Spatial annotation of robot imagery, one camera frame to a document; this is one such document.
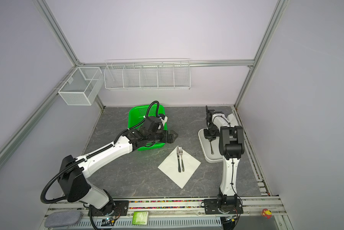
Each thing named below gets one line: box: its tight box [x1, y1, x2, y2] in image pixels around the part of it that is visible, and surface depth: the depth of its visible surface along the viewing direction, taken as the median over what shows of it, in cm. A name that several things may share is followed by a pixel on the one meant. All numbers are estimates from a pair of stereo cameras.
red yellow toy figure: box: [261, 208, 273, 219], surface depth 69 cm
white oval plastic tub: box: [197, 127, 224, 164], surface depth 95 cm
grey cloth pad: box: [44, 210, 82, 228], surface depth 71 cm
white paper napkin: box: [157, 147, 202, 189], surface depth 90 cm
